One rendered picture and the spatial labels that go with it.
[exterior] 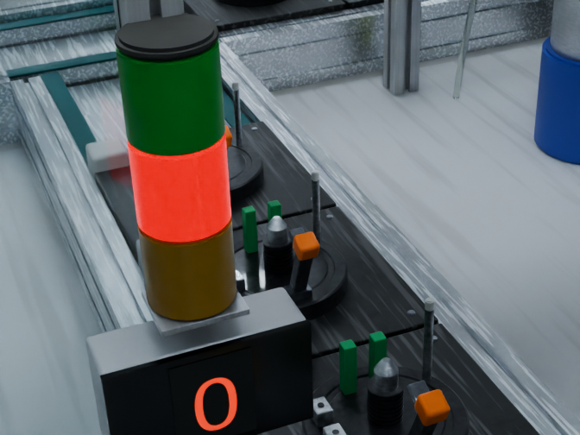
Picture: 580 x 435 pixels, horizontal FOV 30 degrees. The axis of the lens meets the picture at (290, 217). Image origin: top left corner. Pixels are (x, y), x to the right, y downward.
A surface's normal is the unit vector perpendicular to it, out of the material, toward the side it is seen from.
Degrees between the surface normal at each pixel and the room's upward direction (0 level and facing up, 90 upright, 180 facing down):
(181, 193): 90
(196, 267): 90
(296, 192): 0
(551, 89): 90
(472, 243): 0
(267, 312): 0
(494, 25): 90
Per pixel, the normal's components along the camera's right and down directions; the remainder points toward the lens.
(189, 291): 0.09, 0.51
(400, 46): 0.37, 0.48
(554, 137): -0.76, 0.36
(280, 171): -0.04, -0.85
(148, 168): -0.48, 0.47
